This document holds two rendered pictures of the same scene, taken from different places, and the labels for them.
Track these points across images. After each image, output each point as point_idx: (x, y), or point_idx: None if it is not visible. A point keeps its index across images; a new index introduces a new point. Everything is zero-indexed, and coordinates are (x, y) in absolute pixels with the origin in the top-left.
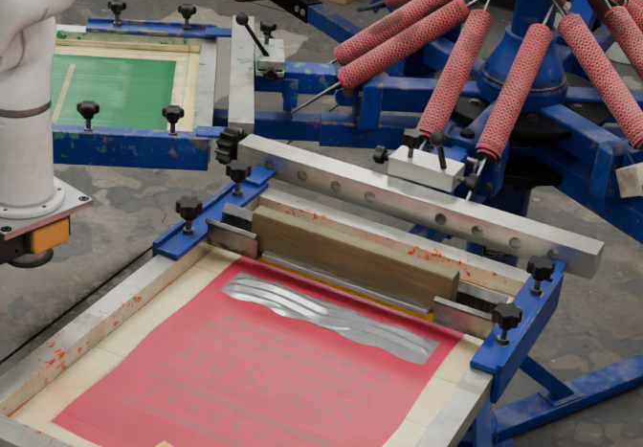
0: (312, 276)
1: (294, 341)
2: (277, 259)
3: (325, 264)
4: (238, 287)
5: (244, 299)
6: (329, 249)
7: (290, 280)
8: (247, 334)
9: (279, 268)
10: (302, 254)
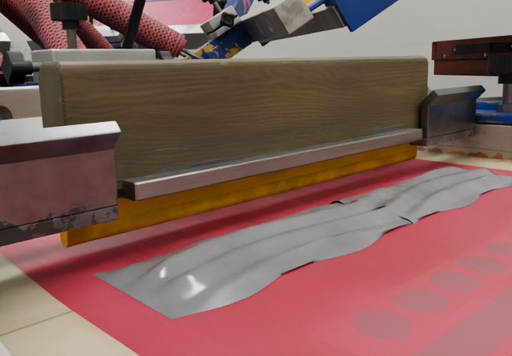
0: (263, 172)
1: (493, 248)
2: (181, 175)
3: (266, 136)
4: (201, 277)
5: (260, 284)
6: (269, 91)
7: (202, 229)
8: (481, 303)
9: (151, 224)
10: (217, 136)
